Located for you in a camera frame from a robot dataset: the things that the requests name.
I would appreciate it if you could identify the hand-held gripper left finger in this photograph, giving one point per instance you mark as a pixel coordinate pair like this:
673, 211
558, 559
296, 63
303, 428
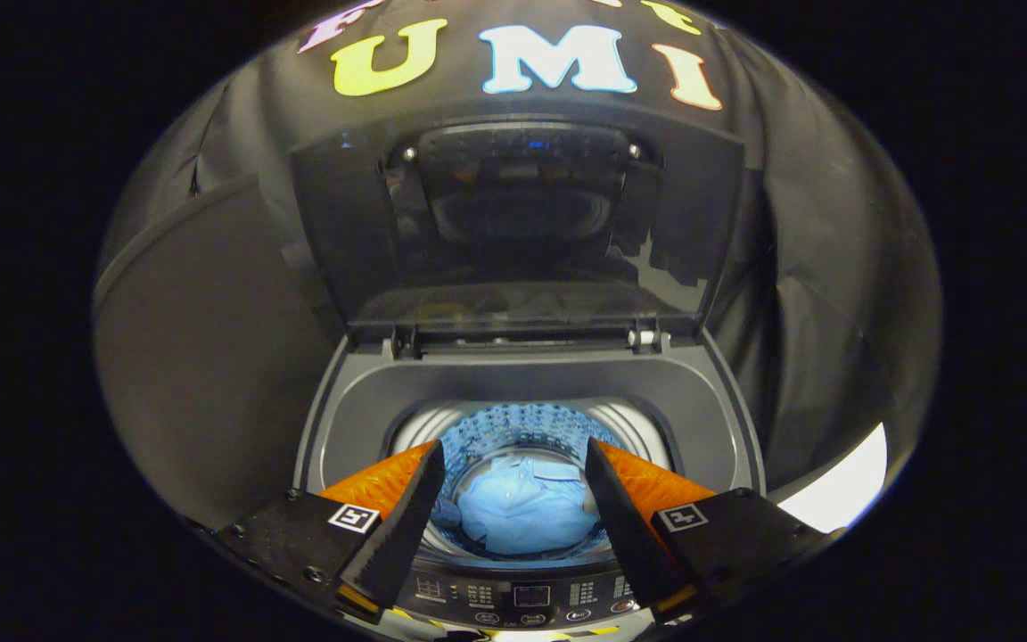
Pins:
402, 535

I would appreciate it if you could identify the grey cabinet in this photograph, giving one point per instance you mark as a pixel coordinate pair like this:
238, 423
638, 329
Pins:
201, 357

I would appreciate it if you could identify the dark grey washing machine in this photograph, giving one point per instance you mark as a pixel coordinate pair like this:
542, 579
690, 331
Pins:
513, 379

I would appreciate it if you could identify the dark washing machine lid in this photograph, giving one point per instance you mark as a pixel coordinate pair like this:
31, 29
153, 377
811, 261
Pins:
344, 223

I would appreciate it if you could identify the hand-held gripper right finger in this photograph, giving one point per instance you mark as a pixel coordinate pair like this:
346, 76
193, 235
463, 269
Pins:
625, 535

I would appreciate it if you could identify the light blue polo shirt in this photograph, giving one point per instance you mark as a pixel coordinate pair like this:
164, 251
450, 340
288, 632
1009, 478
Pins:
522, 508

